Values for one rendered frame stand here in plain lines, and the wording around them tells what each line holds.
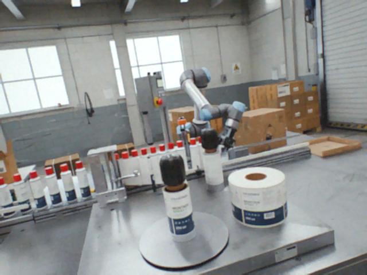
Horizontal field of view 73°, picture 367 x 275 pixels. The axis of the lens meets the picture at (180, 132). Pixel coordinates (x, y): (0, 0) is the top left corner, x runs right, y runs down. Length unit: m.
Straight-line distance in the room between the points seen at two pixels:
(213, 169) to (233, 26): 7.29
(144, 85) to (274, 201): 0.88
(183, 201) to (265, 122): 1.15
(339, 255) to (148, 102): 1.05
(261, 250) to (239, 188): 0.20
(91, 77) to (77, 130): 1.38
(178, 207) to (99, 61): 6.23
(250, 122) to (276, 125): 0.23
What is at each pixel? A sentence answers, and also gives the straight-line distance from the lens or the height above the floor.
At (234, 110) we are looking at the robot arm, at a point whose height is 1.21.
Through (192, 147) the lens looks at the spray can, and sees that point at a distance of 1.44.
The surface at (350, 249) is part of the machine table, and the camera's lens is 0.98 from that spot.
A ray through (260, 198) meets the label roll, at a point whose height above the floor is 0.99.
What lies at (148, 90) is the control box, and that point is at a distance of 1.38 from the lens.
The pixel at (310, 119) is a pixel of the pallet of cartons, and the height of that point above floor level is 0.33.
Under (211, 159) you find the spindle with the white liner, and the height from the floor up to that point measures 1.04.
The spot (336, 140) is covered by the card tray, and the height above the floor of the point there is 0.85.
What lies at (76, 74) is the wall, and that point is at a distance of 6.84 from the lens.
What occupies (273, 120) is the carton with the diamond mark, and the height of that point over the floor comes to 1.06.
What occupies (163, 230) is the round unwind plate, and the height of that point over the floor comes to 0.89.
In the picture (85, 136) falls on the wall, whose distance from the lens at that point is 6.86.
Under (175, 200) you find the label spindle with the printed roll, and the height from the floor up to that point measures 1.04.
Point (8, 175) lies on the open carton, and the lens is 2.68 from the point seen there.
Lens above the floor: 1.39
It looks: 10 degrees down
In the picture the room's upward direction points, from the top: 9 degrees counter-clockwise
